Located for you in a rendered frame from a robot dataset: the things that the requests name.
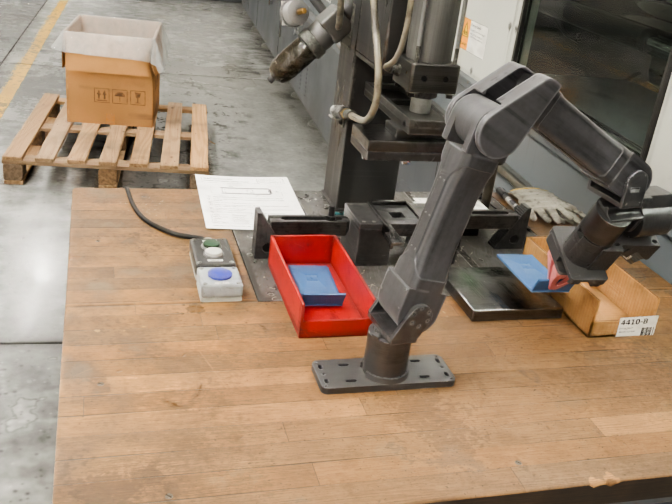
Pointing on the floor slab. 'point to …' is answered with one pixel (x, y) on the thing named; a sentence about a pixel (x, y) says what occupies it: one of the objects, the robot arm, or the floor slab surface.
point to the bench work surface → (187, 386)
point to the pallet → (29, 150)
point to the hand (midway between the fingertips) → (553, 284)
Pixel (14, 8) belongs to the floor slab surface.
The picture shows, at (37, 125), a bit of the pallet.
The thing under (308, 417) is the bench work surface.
